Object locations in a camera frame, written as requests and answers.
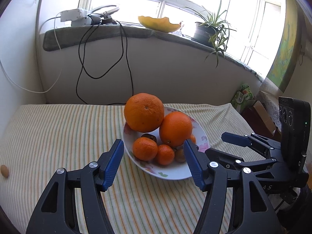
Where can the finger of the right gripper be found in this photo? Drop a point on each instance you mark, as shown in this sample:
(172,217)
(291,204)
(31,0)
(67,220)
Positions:
(260,144)
(233,162)

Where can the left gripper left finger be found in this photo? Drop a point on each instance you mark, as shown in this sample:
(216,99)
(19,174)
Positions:
(57,208)

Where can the small kumquat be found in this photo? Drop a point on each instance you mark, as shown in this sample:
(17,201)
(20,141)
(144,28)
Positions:
(193,139)

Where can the small brown fruit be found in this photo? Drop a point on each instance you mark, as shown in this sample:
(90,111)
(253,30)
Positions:
(179,156)

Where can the medium orange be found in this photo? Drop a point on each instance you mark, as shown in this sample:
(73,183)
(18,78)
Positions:
(175,128)

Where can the small mandarin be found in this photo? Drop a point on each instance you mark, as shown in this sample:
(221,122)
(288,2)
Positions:
(165,155)

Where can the dark plum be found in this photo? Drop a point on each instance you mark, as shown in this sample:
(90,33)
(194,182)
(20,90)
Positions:
(150,136)

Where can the mandarin with stem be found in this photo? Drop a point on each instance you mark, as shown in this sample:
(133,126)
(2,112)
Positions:
(145,149)

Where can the large orange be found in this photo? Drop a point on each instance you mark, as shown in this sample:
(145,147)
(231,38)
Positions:
(144,112)

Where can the cardboard box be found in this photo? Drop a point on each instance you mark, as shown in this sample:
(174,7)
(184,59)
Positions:
(260,121)

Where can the green package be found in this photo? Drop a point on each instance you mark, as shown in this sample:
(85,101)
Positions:
(243,98)

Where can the floral white plate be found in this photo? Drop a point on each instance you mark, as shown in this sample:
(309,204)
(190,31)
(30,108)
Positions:
(175,170)

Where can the brown kiwi fruit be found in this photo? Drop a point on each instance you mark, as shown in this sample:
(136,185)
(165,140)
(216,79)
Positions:
(4,171)

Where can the striped tablecloth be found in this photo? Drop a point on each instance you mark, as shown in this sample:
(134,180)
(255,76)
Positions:
(39,139)

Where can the potted spider plant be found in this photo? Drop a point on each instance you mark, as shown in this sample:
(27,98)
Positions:
(213,31)

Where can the yellow bowl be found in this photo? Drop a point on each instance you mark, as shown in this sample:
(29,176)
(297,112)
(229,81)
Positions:
(162,24)

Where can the grey sill cushion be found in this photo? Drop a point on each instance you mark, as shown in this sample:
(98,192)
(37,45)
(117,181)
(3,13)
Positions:
(66,37)

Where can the white power strip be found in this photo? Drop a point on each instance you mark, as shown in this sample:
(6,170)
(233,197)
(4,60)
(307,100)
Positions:
(79,17)

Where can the right black camera box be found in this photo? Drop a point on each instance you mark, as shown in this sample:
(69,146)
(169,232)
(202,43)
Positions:
(295,116)

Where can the wall map poster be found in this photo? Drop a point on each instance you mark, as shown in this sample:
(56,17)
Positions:
(286,58)

